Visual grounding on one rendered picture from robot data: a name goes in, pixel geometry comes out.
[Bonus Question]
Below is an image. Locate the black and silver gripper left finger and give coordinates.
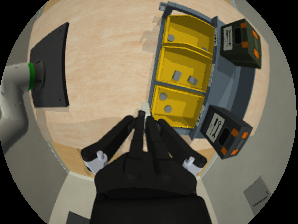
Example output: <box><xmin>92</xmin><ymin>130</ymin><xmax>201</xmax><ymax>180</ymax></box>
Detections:
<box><xmin>81</xmin><ymin>102</ymin><xmax>146</xmax><ymax>180</ymax></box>

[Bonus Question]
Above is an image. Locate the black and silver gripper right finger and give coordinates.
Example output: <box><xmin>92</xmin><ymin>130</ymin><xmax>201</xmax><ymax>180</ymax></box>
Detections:
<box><xmin>144</xmin><ymin>102</ymin><xmax>207</xmax><ymax>181</ymax></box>

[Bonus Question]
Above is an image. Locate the yellow open-front bin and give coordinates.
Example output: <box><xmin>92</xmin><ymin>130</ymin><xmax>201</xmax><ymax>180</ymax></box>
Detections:
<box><xmin>155</xmin><ymin>46</ymin><xmax>212</xmax><ymax>93</ymax></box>
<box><xmin>151</xmin><ymin>84</ymin><xmax>205</xmax><ymax>128</ymax></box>
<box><xmin>162</xmin><ymin>15</ymin><xmax>214</xmax><ymax>59</ymax></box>

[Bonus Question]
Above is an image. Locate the grey disc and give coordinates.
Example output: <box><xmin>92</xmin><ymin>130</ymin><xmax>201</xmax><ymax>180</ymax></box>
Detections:
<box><xmin>159</xmin><ymin>93</ymin><xmax>167</xmax><ymax>101</ymax></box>
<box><xmin>164</xmin><ymin>105</ymin><xmax>172</xmax><ymax>113</ymax></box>

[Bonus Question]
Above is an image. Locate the dark green case with orange latches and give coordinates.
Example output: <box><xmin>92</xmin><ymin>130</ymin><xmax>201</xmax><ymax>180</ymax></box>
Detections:
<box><xmin>220</xmin><ymin>18</ymin><xmax>262</xmax><ymax>69</ymax></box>

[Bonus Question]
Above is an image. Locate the dark grey case with orange patches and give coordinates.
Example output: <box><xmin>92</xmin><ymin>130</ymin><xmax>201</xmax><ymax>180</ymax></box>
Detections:
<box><xmin>200</xmin><ymin>105</ymin><xmax>253</xmax><ymax>160</ymax></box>

